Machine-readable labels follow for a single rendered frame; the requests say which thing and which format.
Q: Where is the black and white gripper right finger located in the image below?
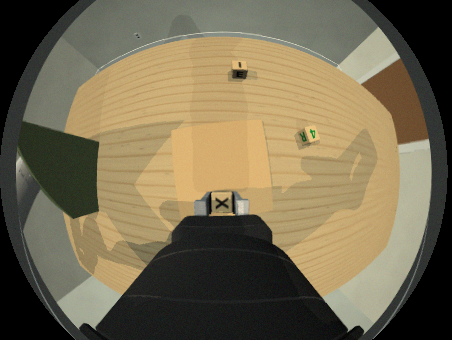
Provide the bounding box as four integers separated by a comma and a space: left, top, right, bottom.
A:
232, 191, 249, 215

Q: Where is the tan flat mat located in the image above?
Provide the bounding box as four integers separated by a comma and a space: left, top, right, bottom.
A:
171, 119, 273, 221

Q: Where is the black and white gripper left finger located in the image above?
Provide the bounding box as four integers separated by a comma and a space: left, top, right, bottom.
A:
194, 192, 212, 216

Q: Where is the tan letter block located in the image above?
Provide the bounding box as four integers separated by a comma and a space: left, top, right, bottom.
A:
297, 125, 320, 146
231, 61, 248, 79
211, 190, 233, 213

